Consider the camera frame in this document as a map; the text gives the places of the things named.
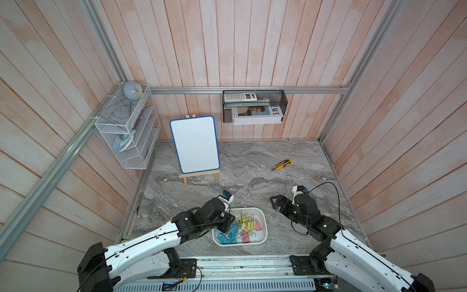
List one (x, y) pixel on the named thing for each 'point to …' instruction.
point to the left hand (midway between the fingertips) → (229, 219)
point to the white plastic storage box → (236, 227)
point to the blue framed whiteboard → (196, 143)
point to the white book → (261, 115)
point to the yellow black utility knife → (284, 163)
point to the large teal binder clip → (232, 238)
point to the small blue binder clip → (219, 231)
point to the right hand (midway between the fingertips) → (274, 200)
